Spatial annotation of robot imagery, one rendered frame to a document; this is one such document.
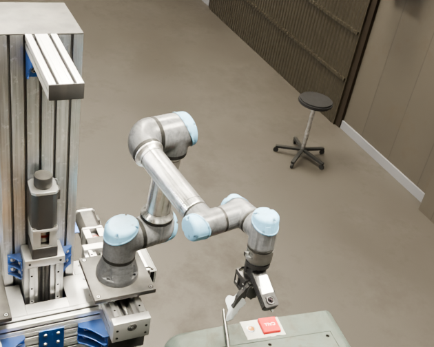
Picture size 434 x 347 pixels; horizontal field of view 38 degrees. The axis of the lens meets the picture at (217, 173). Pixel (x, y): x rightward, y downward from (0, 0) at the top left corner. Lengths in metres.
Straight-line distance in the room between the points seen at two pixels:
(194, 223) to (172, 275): 2.39
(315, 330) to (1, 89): 1.24
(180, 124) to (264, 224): 0.48
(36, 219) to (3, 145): 0.27
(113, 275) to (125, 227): 0.19
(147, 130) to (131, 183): 2.89
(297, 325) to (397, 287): 2.38
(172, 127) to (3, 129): 0.51
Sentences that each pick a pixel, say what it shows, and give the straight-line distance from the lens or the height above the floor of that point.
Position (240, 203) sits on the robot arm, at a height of 1.73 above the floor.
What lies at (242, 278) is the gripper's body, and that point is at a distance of 1.83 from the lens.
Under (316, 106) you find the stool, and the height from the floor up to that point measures 0.56.
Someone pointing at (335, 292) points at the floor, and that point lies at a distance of 4.26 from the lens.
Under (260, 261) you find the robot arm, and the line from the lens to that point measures 1.76.
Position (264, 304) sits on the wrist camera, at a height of 1.55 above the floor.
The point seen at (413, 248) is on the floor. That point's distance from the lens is 4.89.
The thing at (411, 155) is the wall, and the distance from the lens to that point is 5.49.
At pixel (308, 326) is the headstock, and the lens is 2.17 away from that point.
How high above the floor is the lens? 2.76
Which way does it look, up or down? 33 degrees down
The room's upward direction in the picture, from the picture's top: 11 degrees clockwise
